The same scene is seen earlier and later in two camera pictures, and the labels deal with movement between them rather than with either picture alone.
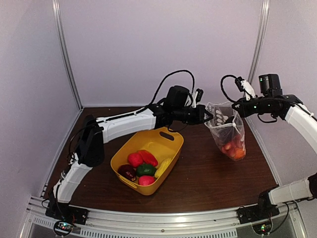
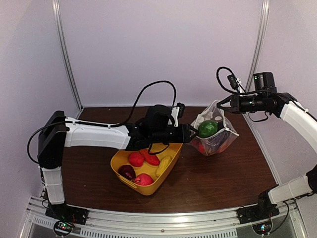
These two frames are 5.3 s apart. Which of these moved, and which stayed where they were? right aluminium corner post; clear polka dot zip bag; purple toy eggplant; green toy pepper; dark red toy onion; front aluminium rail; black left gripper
Moved: green toy pepper; black left gripper; clear polka dot zip bag; purple toy eggplant
Stayed: right aluminium corner post; front aluminium rail; dark red toy onion
